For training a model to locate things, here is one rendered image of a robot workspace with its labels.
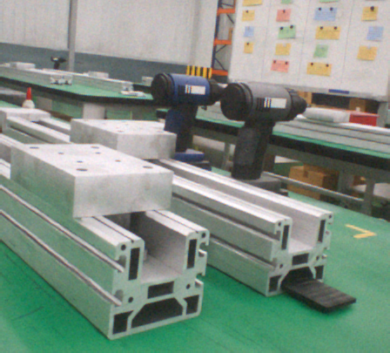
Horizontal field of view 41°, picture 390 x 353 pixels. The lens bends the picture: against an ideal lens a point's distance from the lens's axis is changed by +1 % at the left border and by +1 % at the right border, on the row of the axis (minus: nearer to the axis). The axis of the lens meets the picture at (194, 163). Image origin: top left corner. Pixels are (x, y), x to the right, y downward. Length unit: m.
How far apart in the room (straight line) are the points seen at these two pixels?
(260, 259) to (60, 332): 0.23
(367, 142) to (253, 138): 1.35
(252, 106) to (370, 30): 2.93
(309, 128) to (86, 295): 1.89
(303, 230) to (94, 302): 0.27
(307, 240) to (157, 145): 0.31
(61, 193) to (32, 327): 0.12
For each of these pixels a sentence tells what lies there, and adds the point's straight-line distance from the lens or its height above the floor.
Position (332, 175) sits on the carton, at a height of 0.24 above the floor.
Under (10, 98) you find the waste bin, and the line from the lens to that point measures 6.13.
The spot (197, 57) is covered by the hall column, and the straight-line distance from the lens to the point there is 9.31.
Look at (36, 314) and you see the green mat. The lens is 0.51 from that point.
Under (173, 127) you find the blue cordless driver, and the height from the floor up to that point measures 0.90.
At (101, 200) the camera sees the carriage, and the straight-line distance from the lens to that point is 0.50.
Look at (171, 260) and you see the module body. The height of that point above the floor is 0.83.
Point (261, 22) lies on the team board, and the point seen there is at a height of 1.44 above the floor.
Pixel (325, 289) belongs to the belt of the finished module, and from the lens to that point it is 0.60.
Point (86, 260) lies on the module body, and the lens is 0.48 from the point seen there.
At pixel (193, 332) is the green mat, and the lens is 0.49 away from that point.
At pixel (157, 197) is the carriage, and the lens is 0.53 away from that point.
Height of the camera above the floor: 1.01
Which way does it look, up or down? 10 degrees down
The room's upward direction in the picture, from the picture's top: 6 degrees clockwise
